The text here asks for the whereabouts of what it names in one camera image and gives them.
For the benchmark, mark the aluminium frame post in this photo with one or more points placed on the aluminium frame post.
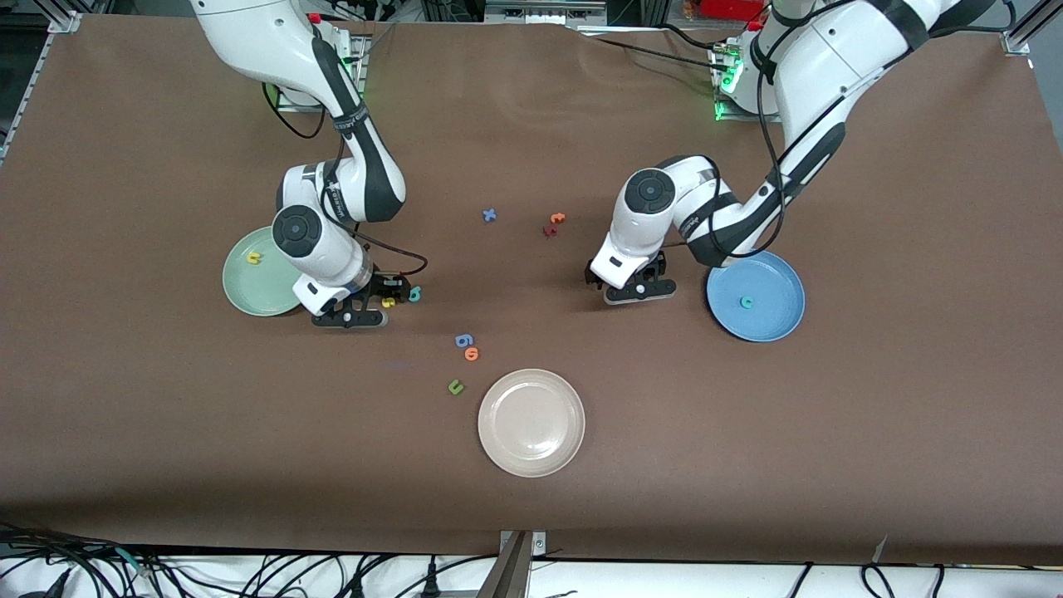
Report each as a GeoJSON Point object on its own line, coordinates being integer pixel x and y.
{"type": "Point", "coordinates": [65, 21]}
{"type": "Point", "coordinates": [1017, 40]}

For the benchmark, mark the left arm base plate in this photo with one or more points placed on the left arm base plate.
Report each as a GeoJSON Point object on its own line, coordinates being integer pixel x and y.
{"type": "Point", "coordinates": [727, 116]}

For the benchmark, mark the aluminium frame rail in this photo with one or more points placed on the aluminium frame rail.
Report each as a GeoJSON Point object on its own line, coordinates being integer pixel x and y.
{"type": "Point", "coordinates": [26, 87]}

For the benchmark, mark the blue foam letter g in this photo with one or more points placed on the blue foam letter g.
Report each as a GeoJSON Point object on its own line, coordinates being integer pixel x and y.
{"type": "Point", "coordinates": [466, 340]}

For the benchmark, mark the blue plate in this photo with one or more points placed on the blue plate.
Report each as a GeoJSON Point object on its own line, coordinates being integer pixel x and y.
{"type": "Point", "coordinates": [760, 303]}

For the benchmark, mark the grey metal device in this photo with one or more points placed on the grey metal device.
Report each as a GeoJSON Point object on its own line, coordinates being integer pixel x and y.
{"type": "Point", "coordinates": [544, 10]}

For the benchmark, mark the white tape scrap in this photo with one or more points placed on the white tape scrap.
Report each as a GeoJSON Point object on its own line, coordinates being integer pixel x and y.
{"type": "Point", "coordinates": [880, 548]}

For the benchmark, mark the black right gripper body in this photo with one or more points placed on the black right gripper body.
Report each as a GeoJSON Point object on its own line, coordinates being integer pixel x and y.
{"type": "Point", "coordinates": [384, 286]}

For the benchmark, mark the beige plate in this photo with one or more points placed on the beige plate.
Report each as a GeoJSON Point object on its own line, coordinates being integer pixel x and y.
{"type": "Point", "coordinates": [531, 423]}

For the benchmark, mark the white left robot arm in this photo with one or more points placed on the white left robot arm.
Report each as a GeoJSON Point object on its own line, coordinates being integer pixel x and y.
{"type": "Point", "coordinates": [635, 237]}

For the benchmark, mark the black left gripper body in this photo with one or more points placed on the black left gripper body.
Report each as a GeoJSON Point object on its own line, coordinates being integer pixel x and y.
{"type": "Point", "coordinates": [653, 267]}

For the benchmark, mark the aluminium bar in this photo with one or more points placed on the aluminium bar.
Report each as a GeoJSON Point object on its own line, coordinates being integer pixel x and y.
{"type": "Point", "coordinates": [508, 573]}

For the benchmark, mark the red box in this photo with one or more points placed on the red box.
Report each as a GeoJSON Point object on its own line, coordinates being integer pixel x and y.
{"type": "Point", "coordinates": [731, 8]}

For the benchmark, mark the small metal bracket plate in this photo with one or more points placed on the small metal bracket plate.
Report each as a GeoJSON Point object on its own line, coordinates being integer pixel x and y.
{"type": "Point", "coordinates": [538, 544]}

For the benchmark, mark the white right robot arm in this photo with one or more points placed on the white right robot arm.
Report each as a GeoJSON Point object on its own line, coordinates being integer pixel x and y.
{"type": "Point", "coordinates": [328, 249]}

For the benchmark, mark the green plate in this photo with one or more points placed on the green plate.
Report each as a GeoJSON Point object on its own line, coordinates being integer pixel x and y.
{"type": "Point", "coordinates": [249, 286]}

